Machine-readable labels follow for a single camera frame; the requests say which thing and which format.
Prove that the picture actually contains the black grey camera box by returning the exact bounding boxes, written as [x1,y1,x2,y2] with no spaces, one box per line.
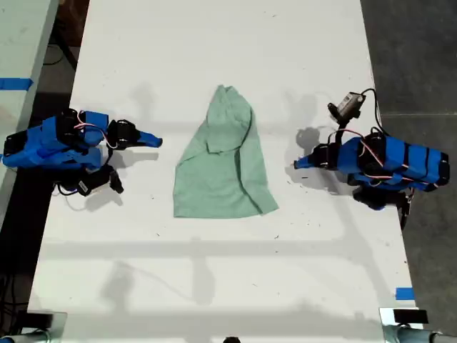
[327,91,366,124]

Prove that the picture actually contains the black camera box with label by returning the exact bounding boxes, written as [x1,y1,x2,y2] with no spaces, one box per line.
[76,165,125,197]

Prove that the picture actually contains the long blue tape strip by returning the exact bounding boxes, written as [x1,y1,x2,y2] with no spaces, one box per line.
[0,77,35,91]

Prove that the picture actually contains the grey metal clamp tube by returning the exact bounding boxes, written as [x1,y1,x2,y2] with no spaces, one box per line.
[0,329,51,343]
[383,325,444,343]

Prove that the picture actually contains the pale green T-shirt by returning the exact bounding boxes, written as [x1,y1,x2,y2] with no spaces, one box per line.
[172,84,280,219]

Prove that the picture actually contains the black camera stalk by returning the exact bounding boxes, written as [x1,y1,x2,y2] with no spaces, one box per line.
[334,120,350,144]

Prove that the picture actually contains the short blue tape strip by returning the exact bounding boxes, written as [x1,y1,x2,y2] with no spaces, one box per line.
[395,287,416,302]

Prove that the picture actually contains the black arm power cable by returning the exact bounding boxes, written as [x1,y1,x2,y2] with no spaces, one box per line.
[398,194,412,230]

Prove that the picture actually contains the black camera cable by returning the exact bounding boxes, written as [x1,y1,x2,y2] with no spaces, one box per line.
[359,88,386,136]
[52,181,84,197]

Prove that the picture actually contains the white side table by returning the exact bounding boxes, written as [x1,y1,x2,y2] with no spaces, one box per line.
[0,0,60,229]

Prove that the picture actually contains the small black box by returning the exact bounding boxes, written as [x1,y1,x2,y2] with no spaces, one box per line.
[26,312,55,328]
[392,309,429,324]

